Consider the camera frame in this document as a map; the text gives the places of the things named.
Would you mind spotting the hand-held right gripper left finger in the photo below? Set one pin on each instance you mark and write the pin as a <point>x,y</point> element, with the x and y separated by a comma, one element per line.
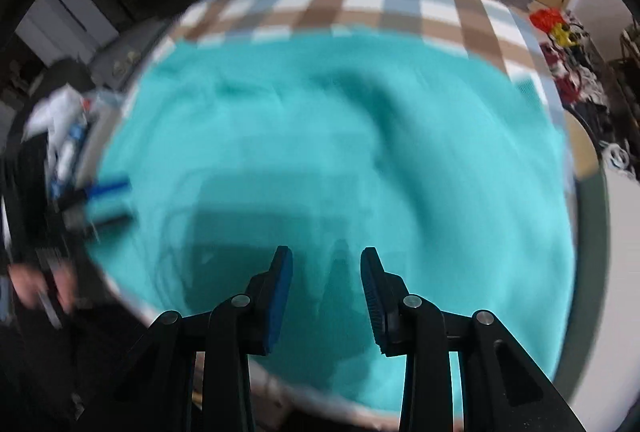
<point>280,302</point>

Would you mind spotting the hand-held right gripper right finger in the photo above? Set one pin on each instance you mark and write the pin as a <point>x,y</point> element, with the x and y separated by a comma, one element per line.
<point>372,302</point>

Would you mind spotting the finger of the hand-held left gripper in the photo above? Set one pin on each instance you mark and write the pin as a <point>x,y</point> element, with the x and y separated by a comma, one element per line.
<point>112,220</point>
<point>107,188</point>

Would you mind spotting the teal zip jacket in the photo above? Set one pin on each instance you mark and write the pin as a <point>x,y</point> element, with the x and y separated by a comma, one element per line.
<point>325,137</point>

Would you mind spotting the person's left hand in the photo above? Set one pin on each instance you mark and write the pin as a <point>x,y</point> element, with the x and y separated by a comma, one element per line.
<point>35,282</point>

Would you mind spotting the white rug with black dots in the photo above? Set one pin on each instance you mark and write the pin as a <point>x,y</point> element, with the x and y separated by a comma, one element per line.
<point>130,57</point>

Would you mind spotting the white cabinet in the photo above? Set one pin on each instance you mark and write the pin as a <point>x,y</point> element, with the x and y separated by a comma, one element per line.
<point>65,17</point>

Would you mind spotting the brown blue plaid blanket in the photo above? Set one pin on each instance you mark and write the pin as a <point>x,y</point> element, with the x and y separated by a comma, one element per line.
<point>360,2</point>

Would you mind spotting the heap of loose shoes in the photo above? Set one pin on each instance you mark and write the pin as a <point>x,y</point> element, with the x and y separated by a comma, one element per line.
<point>580,77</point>

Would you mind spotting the red plastic bag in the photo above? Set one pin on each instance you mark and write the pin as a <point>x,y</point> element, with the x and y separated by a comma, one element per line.
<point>545,20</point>

